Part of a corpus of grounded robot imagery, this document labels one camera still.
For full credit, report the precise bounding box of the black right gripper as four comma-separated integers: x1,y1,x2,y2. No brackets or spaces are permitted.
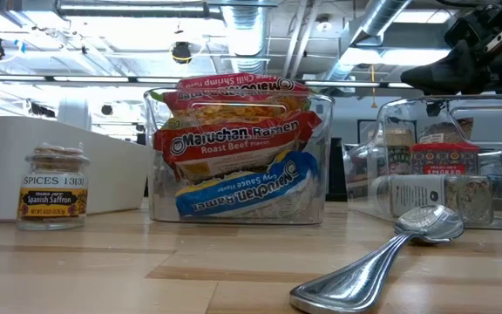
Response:
400,3,502,96

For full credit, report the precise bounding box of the red square lid container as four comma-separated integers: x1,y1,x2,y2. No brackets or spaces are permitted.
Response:
409,141,482,177

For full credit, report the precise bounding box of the jar with tan lid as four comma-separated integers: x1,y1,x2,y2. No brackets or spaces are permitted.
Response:
383,126,417,176

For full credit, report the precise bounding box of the white lid jar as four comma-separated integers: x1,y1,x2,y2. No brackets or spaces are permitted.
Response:
369,174,495,227

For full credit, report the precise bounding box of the red green white packet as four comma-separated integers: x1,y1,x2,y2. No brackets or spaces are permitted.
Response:
162,72,312,111

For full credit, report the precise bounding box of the yellow red noodle packet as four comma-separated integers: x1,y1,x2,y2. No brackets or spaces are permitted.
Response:
153,100,323,184

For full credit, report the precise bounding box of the shiny silver spoon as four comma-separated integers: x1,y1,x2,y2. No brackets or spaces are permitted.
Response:
288,203,465,314

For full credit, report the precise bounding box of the yellow blue noodle packet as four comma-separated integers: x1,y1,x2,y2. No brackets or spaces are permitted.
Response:
174,150,321,219

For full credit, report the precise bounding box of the white rectangular tray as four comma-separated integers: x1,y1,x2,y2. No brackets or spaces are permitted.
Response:
0,115,153,222

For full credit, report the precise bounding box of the small brown lid jar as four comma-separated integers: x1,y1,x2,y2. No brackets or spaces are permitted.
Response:
15,141,92,232

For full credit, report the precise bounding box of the silver air duct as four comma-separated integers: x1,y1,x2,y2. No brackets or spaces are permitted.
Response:
322,0,413,82
222,0,274,75

